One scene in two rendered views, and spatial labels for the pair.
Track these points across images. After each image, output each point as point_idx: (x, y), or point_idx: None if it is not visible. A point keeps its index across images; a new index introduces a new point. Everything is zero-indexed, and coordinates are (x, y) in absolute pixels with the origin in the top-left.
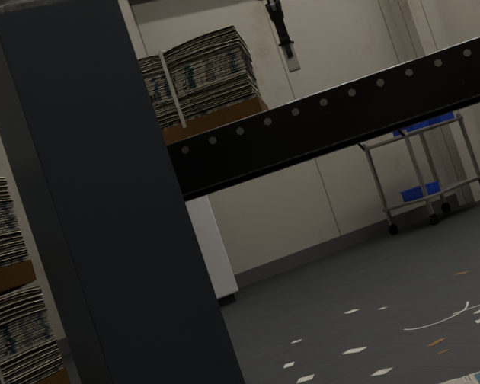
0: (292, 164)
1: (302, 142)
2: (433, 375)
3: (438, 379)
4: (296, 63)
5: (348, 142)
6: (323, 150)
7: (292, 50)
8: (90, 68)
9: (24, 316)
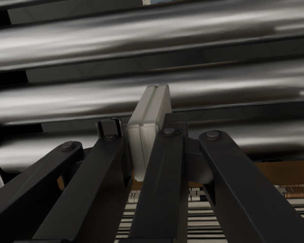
0: (41, 128)
1: None
2: (103, 5)
3: (118, 0)
4: (168, 101)
5: (6, 19)
6: (21, 71)
7: (163, 115)
8: None
9: None
